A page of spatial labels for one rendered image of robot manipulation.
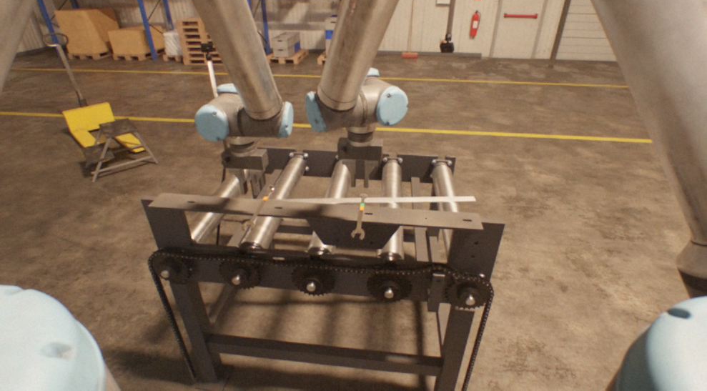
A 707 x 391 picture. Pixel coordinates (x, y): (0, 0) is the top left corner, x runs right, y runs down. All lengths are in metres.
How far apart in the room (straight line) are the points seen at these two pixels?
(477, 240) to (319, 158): 1.23
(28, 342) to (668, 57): 0.51
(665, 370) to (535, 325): 2.35
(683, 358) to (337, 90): 0.59
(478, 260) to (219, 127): 0.99
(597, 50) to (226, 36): 10.96
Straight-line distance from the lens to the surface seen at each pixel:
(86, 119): 5.96
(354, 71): 0.66
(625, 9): 0.43
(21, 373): 0.28
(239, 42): 0.70
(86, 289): 3.14
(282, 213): 1.26
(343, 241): 1.36
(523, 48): 10.66
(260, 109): 0.83
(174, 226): 1.55
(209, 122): 0.93
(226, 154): 1.13
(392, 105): 0.82
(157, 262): 1.66
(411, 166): 2.21
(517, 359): 2.43
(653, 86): 0.42
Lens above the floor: 1.89
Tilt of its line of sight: 29 degrees down
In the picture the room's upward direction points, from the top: straight up
